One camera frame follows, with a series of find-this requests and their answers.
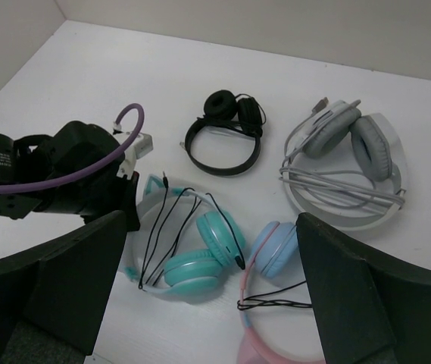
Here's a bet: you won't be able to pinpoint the white grey gaming headset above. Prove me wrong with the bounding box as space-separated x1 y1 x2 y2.
279 98 409 231

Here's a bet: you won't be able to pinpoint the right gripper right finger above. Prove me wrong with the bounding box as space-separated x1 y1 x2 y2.
296 213 431 363

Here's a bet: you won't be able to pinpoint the small black headphones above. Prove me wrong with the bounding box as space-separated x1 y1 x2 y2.
179 89 267 177

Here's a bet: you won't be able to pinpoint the teal cat-ear headphones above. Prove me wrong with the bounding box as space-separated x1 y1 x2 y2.
118 174 245 297

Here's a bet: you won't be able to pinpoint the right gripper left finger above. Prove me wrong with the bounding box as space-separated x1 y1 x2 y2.
0 211 127 363

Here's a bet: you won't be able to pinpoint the pink blue cat-ear headphones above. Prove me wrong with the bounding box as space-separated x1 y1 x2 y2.
236 221 312 363

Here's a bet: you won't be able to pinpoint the black headphone audio cable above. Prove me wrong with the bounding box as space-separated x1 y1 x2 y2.
137 171 246 292

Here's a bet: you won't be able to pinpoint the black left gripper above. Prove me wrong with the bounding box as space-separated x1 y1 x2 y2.
12 120 141 231

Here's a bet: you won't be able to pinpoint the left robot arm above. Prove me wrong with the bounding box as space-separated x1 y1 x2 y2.
0 121 140 231

